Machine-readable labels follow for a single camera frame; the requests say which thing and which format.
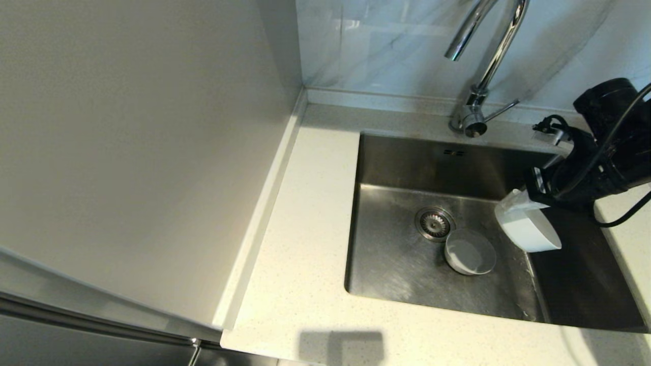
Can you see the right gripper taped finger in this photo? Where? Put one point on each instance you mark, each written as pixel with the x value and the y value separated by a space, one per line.
pixel 519 201

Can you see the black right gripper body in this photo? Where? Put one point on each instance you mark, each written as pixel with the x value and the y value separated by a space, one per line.
pixel 585 183

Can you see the white bowl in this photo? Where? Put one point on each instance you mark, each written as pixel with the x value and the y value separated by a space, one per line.
pixel 531 234

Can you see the pale grey bowl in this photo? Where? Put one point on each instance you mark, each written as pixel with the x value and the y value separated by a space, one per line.
pixel 470 252

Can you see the round metal sink drain strainer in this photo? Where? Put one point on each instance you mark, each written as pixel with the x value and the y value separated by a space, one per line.
pixel 435 224

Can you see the stainless steel sink basin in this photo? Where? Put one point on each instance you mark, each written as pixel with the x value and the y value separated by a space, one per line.
pixel 396 274

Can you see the chrome gooseneck faucet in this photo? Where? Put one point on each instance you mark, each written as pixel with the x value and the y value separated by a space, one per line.
pixel 498 51

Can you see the large white cabinet side panel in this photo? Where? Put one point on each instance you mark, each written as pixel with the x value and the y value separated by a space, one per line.
pixel 127 152

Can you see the stainless steel appliance front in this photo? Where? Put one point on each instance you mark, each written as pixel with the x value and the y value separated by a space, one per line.
pixel 76 340

